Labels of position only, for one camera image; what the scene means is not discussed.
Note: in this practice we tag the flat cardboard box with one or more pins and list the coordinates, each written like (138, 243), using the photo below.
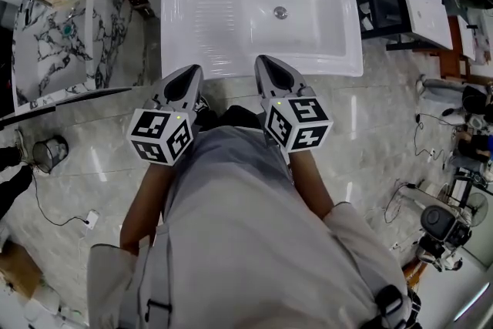
(19, 269)

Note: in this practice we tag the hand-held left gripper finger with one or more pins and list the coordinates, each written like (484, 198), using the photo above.
(171, 88)
(194, 96)

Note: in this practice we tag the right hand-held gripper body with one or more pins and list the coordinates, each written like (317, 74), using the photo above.
(304, 115)

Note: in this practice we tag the chrome tap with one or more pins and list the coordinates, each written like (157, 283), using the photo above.
(30, 9)

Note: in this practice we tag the black sink stand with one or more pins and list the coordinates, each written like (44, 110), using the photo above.
(385, 11)

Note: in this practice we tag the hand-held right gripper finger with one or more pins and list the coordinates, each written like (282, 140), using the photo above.
(265, 84)
(289, 79)

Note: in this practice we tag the marble pattern sink cabinet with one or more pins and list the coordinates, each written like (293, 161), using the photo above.
(58, 58)

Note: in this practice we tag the person's left forearm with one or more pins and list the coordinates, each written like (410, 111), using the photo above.
(142, 204)

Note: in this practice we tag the person's light grey clothing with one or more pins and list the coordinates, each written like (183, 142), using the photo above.
(246, 227)

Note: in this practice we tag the person's black trousers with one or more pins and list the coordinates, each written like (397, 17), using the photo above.
(239, 117)

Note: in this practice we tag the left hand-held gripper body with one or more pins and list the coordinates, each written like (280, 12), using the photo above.
(152, 125)

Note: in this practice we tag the wooden sink stand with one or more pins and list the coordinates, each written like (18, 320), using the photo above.
(448, 63)

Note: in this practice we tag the large white ceramic sink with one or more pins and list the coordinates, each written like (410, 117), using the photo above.
(215, 23)

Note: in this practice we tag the small white sink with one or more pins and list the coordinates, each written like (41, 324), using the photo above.
(423, 11)

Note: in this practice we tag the white power adapter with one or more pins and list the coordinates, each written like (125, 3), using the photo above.
(92, 219)

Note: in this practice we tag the black standing fan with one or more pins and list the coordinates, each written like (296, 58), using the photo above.
(475, 210)

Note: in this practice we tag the person's right forearm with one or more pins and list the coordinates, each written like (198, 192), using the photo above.
(308, 185)

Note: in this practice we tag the person's left shoe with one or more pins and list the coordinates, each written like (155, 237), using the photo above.
(202, 104)

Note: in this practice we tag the narrow white sink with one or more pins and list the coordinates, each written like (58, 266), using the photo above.
(466, 38)

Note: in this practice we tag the black round device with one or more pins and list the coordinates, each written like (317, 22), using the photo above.
(437, 221)

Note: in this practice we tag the teal drain stopper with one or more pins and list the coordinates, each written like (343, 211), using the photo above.
(69, 29)

